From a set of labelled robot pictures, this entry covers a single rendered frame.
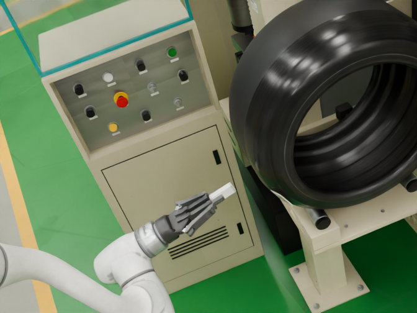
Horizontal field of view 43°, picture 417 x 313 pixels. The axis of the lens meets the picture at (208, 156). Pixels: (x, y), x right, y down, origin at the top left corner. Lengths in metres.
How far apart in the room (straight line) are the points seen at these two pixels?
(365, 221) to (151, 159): 0.86
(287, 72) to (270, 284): 1.49
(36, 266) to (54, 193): 2.32
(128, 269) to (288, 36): 0.73
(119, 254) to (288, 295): 1.18
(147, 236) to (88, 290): 0.25
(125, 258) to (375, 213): 0.75
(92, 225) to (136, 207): 0.98
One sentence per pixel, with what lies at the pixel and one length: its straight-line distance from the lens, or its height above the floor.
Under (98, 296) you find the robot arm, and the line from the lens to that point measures 1.31.
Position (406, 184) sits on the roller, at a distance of 1.59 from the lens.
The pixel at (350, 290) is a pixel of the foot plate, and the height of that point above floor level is 0.01.
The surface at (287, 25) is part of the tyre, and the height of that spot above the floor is 1.43.
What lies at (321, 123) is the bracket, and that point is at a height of 0.95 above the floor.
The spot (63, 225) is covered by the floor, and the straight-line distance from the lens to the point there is 3.26.
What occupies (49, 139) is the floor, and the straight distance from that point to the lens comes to 4.03.
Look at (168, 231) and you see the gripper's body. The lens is 1.44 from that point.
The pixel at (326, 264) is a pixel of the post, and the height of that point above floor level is 0.21.
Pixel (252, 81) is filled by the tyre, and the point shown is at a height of 1.35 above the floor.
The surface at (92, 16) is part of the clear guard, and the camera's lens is 1.80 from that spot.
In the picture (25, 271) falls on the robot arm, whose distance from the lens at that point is 1.18.
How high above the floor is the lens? 2.05
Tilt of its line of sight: 39 degrees down
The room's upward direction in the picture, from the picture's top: 19 degrees counter-clockwise
